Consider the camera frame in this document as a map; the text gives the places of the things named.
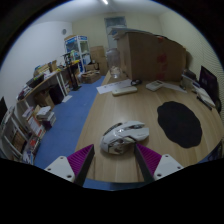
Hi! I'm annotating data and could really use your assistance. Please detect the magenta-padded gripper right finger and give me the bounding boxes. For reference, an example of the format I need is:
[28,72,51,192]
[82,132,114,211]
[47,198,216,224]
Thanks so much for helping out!
[134,143,184,184]

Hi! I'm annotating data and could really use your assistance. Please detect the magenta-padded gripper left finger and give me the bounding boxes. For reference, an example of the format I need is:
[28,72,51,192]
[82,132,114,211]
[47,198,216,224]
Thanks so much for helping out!
[44,143,96,187]

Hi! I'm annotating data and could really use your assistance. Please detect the white and grey computer mouse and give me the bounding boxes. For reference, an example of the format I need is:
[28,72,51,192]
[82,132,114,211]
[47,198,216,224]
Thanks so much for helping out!
[99,120,150,156]

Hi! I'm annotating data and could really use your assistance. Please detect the black scalloped mouse pad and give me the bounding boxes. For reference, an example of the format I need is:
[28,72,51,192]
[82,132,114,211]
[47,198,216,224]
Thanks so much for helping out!
[156,100,203,150]

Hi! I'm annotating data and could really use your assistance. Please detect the shelf unit with books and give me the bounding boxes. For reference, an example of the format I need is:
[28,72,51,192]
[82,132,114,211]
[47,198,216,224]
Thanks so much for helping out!
[0,104,58,166]

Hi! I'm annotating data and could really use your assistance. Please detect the white paper sheet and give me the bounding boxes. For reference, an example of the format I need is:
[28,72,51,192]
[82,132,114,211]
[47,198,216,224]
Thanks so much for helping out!
[96,78,134,95]
[162,82,188,94]

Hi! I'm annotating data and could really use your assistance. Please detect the black marker pen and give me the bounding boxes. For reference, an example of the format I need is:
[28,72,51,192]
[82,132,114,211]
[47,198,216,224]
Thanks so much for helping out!
[196,95,213,111]

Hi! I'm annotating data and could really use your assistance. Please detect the open cardboard box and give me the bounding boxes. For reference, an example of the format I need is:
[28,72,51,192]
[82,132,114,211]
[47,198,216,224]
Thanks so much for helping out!
[81,70,102,84]

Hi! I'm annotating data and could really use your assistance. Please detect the open white notebook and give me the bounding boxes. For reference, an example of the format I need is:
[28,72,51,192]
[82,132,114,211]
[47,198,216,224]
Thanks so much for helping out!
[181,74,216,108]

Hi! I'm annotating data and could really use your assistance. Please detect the black floor stand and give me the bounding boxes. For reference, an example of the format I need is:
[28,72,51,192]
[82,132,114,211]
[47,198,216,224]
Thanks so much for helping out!
[62,51,82,92]

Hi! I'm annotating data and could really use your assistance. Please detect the black computer monitor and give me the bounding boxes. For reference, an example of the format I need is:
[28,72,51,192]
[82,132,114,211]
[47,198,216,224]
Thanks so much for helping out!
[198,65,220,101]

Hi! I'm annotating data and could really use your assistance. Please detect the large brown cardboard box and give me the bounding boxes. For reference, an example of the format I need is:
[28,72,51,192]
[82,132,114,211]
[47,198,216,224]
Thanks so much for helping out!
[113,28,188,83]

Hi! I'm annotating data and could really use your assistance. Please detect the tall stacked cardboard boxes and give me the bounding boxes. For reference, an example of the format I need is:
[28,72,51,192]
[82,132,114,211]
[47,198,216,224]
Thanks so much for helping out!
[89,45,109,76]

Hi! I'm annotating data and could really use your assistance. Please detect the clear plastic water jug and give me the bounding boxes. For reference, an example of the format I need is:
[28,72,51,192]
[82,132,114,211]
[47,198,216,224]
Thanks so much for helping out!
[105,47,123,80]

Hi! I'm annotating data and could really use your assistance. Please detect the glass-door display cabinet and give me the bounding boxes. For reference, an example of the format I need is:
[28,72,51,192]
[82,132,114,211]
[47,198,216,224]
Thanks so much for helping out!
[64,34,93,74]

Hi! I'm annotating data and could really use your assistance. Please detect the grey door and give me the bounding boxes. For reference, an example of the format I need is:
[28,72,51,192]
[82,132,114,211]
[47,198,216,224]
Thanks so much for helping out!
[104,16,128,51]

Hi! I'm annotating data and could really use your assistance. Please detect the black coiled cable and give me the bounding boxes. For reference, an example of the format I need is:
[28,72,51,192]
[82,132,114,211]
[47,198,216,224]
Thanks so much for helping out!
[130,78,143,87]

